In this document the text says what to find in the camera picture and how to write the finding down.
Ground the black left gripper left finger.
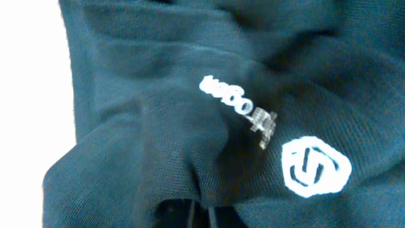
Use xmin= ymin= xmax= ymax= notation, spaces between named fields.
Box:
xmin=154 ymin=199 xmax=193 ymax=228

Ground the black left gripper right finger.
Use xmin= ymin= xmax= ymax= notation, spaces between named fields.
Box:
xmin=208 ymin=206 xmax=247 ymax=228

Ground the black t-shirt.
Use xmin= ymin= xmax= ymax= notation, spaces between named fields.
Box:
xmin=42 ymin=0 xmax=404 ymax=228

